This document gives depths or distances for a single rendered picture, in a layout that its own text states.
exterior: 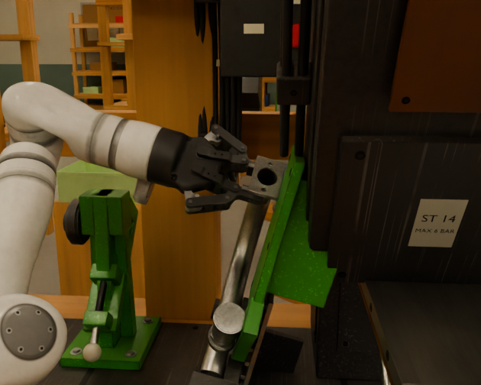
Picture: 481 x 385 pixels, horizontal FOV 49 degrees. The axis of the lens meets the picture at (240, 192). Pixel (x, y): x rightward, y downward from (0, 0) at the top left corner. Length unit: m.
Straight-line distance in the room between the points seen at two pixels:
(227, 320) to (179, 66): 0.48
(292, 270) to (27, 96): 0.39
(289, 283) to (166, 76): 0.47
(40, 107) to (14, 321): 0.29
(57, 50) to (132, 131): 11.15
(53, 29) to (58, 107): 11.14
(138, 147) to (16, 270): 0.20
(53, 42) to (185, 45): 10.94
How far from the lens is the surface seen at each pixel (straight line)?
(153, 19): 0.95
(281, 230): 0.58
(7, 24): 12.34
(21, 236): 0.64
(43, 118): 0.71
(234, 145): 0.71
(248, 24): 0.82
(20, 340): 0.54
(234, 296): 0.74
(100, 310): 0.87
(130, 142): 0.68
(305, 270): 0.61
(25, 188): 0.65
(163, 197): 0.98
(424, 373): 0.48
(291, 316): 1.08
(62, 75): 11.80
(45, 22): 11.94
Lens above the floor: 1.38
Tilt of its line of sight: 14 degrees down
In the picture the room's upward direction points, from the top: straight up
